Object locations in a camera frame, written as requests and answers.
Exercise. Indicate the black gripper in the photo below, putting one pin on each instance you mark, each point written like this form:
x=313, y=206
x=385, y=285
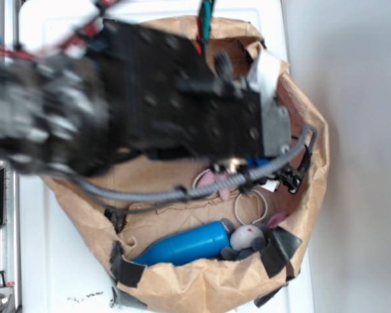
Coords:
x=170, y=100

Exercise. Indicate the pink plush bunny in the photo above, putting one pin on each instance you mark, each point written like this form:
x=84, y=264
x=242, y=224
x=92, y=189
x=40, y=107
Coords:
x=208, y=177

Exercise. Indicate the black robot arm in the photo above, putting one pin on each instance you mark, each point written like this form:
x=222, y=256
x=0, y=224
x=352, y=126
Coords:
x=56, y=115

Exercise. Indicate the grey plush bunny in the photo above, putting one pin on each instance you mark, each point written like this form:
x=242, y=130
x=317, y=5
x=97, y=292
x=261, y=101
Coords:
x=248, y=238

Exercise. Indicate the blue plastic bottle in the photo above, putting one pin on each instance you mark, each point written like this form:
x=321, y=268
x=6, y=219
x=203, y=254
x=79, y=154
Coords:
x=204, y=241

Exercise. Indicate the white plastic bin lid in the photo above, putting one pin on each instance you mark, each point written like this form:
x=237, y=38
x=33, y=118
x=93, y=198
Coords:
x=59, y=273

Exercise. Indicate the aluminium frame rail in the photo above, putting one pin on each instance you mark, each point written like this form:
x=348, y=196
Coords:
x=10, y=293

